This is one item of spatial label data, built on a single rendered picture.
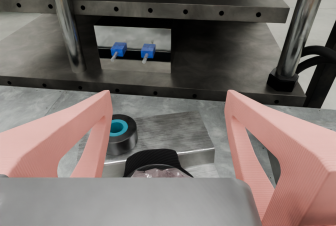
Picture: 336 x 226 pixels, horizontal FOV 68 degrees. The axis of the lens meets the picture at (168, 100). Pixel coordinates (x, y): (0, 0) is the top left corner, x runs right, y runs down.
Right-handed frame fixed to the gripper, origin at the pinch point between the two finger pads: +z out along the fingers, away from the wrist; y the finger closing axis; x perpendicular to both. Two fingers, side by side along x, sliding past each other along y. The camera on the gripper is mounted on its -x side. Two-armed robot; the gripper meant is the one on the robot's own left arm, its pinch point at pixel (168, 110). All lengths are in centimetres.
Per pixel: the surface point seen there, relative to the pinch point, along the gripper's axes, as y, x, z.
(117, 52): 18, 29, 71
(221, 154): -13, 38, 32
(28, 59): 58, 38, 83
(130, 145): 7.0, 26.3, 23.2
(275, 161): -24, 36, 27
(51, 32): 59, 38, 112
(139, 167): 5.7, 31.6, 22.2
